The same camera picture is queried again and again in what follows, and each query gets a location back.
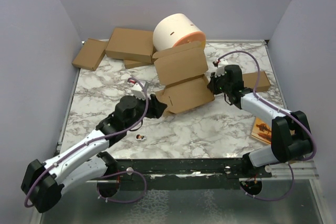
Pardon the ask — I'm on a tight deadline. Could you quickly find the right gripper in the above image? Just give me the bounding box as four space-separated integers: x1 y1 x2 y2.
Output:
208 70 232 95

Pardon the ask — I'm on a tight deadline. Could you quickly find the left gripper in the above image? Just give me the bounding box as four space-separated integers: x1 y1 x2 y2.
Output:
125 93 167 129

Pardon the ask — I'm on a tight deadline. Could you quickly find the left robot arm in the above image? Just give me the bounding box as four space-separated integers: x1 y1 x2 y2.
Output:
21 94 167 213

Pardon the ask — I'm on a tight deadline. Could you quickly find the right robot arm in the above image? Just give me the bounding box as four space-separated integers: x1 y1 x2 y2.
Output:
207 62 315 177

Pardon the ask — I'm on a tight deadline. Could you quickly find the small folded cardboard box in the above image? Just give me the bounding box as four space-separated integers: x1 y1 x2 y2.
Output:
241 71 271 93

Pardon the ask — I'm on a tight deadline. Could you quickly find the cardboard box under large box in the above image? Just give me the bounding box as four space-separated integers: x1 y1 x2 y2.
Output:
124 54 154 69

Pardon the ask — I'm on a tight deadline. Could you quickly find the large folded cardboard box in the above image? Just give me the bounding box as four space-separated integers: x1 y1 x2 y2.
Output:
105 28 155 63

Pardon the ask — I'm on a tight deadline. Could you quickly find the small cartoon sticker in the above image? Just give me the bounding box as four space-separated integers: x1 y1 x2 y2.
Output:
136 134 146 140

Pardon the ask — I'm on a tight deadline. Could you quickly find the orange paperback book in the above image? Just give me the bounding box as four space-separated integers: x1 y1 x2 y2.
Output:
250 118 271 144

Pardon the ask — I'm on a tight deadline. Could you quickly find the round cream drawer cabinet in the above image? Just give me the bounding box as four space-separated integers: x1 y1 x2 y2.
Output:
153 13 206 51

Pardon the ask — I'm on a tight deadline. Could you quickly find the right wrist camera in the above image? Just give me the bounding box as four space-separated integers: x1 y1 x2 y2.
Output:
213 59 229 77

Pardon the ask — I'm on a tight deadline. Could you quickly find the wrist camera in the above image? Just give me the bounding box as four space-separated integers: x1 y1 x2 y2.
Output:
213 59 229 77
131 80 149 101

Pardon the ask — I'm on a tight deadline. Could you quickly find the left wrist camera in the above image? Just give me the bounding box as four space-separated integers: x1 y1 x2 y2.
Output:
131 80 149 101

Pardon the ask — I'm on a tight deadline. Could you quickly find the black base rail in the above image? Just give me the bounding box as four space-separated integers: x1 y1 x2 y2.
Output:
98 158 271 190

